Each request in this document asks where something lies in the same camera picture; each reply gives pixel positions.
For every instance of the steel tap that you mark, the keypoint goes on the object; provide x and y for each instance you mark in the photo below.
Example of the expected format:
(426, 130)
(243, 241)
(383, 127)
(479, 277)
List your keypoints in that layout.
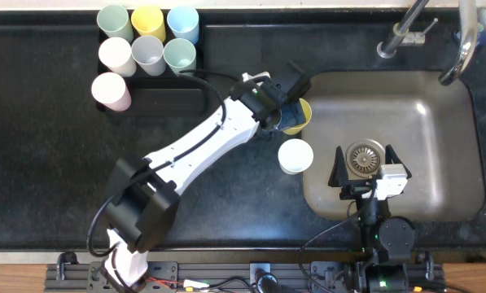
(389, 42)

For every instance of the steel sink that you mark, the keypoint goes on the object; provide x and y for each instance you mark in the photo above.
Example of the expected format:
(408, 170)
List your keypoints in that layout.
(430, 142)

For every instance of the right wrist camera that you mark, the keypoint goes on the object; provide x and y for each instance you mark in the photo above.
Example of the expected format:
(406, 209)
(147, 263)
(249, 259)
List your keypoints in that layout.
(391, 181)

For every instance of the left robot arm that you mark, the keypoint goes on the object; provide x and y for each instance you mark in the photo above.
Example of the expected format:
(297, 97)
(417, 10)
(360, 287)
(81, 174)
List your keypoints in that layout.
(210, 138)

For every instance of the grey cup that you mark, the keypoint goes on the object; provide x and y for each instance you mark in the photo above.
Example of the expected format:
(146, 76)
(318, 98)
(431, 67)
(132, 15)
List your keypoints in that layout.
(148, 53)

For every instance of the pink cup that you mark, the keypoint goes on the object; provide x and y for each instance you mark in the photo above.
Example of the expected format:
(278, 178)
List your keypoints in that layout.
(110, 90)

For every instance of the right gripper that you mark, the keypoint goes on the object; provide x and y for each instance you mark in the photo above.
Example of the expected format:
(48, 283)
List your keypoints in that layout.
(354, 191)

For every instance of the green cup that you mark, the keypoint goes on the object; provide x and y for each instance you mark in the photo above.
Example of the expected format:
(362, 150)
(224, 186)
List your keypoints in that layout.
(114, 20)
(180, 55)

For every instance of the white cup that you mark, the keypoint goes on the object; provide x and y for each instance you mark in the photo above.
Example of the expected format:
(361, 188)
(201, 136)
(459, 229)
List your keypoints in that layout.
(115, 55)
(295, 156)

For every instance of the blue cup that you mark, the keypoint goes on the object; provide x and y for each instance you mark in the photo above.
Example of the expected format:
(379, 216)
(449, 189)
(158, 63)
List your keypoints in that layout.
(183, 22)

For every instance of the yellow cup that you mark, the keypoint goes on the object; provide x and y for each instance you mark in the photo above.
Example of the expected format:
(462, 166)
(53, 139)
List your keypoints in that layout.
(293, 130)
(148, 21)

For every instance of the mounting rail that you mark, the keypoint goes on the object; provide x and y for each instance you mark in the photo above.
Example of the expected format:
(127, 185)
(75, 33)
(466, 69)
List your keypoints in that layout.
(210, 272)

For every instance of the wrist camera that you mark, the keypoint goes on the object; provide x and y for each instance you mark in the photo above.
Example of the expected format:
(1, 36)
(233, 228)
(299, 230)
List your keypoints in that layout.
(391, 181)
(246, 76)

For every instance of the black tray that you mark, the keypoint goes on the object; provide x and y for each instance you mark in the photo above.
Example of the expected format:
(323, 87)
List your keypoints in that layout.
(165, 97)

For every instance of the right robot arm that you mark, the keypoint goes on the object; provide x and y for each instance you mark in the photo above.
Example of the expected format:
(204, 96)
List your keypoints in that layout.
(395, 238)

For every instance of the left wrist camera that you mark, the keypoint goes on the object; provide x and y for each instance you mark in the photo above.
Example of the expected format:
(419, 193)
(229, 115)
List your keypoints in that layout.
(246, 76)

